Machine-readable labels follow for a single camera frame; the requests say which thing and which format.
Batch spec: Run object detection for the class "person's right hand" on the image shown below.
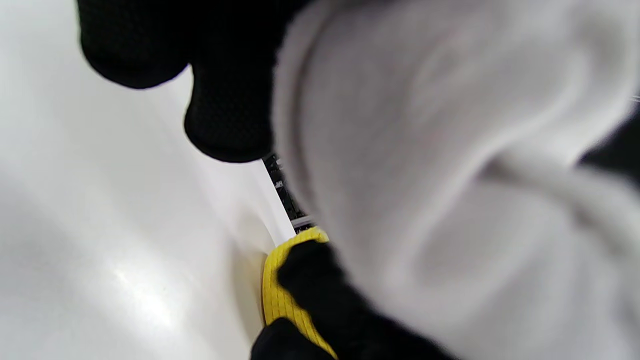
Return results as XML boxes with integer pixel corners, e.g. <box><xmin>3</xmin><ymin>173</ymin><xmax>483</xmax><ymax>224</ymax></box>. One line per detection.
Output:
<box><xmin>250</xmin><ymin>240</ymin><xmax>456</xmax><ymax>360</ymax></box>

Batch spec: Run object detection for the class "person's left hand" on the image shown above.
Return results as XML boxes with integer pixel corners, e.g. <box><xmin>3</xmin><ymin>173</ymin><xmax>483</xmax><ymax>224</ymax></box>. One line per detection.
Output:
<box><xmin>75</xmin><ymin>0</ymin><xmax>640</xmax><ymax>186</ymax></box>

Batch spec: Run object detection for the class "thick white sock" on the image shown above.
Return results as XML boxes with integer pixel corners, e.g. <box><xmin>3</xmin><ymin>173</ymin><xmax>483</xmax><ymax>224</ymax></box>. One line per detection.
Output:
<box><xmin>272</xmin><ymin>0</ymin><xmax>640</xmax><ymax>360</ymax></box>

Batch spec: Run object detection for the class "sheer white sock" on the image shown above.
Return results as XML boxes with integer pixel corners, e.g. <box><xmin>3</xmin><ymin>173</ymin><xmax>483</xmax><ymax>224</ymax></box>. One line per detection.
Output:
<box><xmin>380</xmin><ymin>150</ymin><xmax>640</xmax><ymax>360</ymax></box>

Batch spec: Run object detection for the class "yellow woven basket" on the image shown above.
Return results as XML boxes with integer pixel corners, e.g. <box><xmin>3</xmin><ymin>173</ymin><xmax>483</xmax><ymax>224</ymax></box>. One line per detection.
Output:
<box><xmin>261</xmin><ymin>226</ymin><xmax>340</xmax><ymax>360</ymax></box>

